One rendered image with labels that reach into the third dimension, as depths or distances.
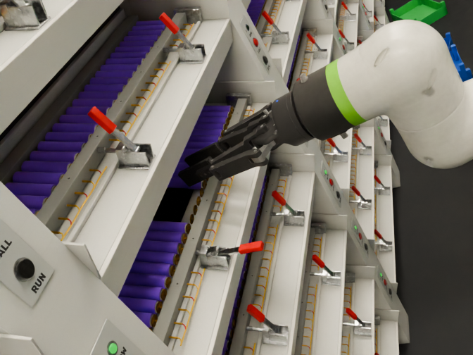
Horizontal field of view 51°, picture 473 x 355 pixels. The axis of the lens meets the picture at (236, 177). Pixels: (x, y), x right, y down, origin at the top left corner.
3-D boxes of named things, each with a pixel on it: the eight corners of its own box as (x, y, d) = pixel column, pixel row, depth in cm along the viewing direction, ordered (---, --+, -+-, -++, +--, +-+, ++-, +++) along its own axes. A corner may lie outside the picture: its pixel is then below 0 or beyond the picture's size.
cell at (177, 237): (147, 235, 78) (186, 238, 77) (143, 244, 77) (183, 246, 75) (144, 227, 77) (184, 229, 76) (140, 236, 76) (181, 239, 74)
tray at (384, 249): (390, 174, 197) (393, 146, 188) (395, 302, 153) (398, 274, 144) (337, 172, 202) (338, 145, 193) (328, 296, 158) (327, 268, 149)
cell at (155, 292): (123, 289, 71) (167, 293, 69) (118, 299, 69) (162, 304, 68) (120, 281, 70) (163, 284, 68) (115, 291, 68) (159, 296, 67)
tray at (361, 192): (373, 136, 187) (374, 104, 178) (373, 262, 143) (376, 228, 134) (318, 135, 192) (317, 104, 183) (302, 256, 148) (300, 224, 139)
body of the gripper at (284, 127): (319, 148, 70) (265, 172, 75) (323, 115, 76) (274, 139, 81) (288, 109, 66) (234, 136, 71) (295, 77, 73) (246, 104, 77)
